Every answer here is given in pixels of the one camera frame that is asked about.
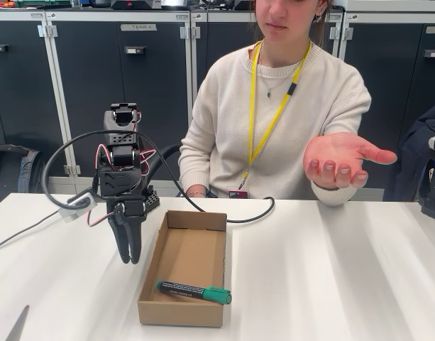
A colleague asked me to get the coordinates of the person's right forearm cream sleeve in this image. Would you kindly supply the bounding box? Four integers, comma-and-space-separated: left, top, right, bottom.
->
179, 156, 211, 199

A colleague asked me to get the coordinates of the yellow lanyard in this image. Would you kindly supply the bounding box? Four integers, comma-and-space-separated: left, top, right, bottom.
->
241, 38, 312, 188

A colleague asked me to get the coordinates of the person's left forearm cream sleeve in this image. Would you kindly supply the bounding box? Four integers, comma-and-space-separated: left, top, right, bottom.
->
310, 179, 362, 207

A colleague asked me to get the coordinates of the open cardboard box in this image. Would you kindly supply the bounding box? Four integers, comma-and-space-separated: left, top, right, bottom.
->
137, 209, 228, 328

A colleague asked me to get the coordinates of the woman in cream sweater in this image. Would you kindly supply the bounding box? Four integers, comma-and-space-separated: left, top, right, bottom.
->
177, 0, 373, 207

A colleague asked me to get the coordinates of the white gripper camera box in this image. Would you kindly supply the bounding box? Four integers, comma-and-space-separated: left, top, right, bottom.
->
58, 190, 98, 224

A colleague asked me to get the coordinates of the black office chair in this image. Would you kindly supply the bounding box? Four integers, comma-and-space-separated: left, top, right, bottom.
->
155, 144, 188, 199

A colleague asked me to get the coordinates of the green black marker pen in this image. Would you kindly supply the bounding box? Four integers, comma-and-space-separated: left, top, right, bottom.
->
155, 279, 232, 305

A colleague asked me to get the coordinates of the grey power cable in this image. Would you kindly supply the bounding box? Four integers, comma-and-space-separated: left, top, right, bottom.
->
0, 209, 62, 252

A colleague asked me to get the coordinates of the red white servo wire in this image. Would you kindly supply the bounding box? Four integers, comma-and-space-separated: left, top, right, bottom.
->
84, 144, 116, 229

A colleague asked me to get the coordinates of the green plastic bin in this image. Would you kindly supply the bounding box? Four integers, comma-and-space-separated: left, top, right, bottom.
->
13, 0, 72, 9

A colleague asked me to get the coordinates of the thin necklace green pendant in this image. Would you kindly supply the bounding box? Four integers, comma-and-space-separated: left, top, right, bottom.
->
258, 41, 302, 98

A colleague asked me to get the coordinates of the grey black backpack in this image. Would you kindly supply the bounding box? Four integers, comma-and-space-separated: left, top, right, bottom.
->
0, 144, 50, 210

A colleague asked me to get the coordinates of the thick black camera cable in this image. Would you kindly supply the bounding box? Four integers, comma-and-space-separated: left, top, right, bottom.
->
42, 129, 277, 224

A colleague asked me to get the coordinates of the person's left hand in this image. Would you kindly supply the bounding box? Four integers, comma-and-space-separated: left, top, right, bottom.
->
302, 131, 398, 190

